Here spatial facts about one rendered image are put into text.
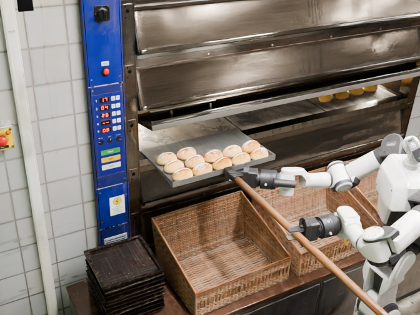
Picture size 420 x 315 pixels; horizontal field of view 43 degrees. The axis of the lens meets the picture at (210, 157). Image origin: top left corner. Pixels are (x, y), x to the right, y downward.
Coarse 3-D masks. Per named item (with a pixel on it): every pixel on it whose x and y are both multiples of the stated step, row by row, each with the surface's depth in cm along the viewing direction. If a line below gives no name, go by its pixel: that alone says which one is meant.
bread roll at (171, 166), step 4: (172, 160) 242; (176, 160) 242; (168, 164) 240; (172, 164) 240; (176, 164) 240; (180, 164) 242; (164, 168) 241; (168, 168) 240; (172, 168) 240; (176, 168) 240; (168, 172) 241; (172, 172) 240
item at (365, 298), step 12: (240, 180) 234; (252, 192) 226; (264, 204) 219; (276, 216) 213; (288, 228) 207; (300, 240) 201; (312, 252) 196; (324, 264) 191; (336, 276) 186; (348, 288) 182; (360, 288) 179; (372, 300) 175; (384, 312) 170
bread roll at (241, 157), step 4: (240, 152) 250; (244, 152) 251; (236, 156) 248; (240, 156) 248; (244, 156) 249; (248, 156) 250; (232, 160) 249; (236, 160) 248; (240, 160) 248; (244, 160) 248; (248, 160) 250; (232, 164) 250; (236, 164) 248
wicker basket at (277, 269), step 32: (192, 224) 281; (256, 224) 285; (160, 256) 270; (192, 256) 284; (224, 256) 285; (256, 256) 286; (288, 256) 265; (192, 288) 242; (224, 288) 249; (256, 288) 262
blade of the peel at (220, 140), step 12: (216, 132) 278; (228, 132) 278; (240, 132) 279; (168, 144) 265; (180, 144) 265; (192, 144) 266; (204, 144) 266; (216, 144) 267; (228, 144) 267; (240, 144) 268; (156, 156) 255; (156, 168) 245; (240, 168) 248; (168, 180) 235; (180, 180) 233; (192, 180) 237
